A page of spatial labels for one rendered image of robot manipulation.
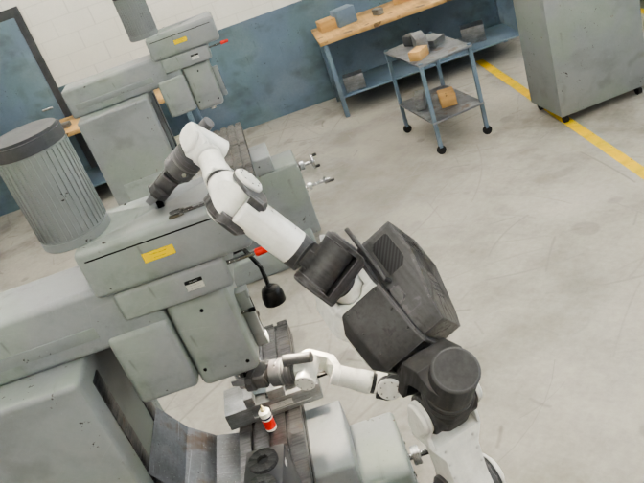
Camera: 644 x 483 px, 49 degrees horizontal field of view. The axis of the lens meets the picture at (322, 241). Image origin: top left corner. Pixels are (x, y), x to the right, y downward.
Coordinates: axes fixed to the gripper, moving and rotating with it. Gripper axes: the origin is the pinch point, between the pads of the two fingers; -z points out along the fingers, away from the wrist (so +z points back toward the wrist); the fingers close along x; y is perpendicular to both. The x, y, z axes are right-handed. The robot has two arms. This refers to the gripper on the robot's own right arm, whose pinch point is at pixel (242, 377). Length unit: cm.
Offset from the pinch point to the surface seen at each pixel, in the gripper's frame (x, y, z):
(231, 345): 8.3, -19.5, 6.7
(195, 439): -0.9, 26.5, -30.1
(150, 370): 18.2, -22.0, -15.9
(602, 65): -438, 87, 160
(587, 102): -431, 113, 144
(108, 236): 13, -66, -10
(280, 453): 25.9, 9.1, 16.6
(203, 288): 10.0, -41.9, 7.8
